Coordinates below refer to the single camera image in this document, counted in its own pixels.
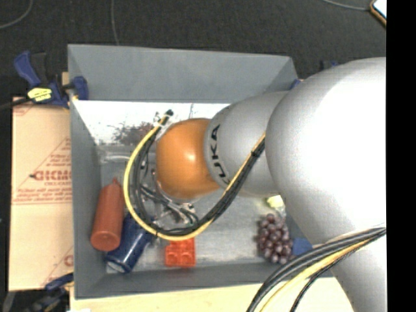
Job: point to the orange toy brick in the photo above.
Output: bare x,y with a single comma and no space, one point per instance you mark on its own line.
180,253

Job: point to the blue can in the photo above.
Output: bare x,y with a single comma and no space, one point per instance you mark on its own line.
128,249

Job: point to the red squeeze bottle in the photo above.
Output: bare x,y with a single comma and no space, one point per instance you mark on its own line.
107,216

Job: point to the pale yellow round thing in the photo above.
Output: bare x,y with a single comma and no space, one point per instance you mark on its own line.
275,202

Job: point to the purple toy grapes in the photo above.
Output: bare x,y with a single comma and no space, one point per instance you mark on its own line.
273,239

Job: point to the grey metal bin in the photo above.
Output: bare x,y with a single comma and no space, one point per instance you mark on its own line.
169,76

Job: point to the brown cardboard board, red print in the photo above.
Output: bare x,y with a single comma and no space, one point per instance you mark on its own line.
39,148

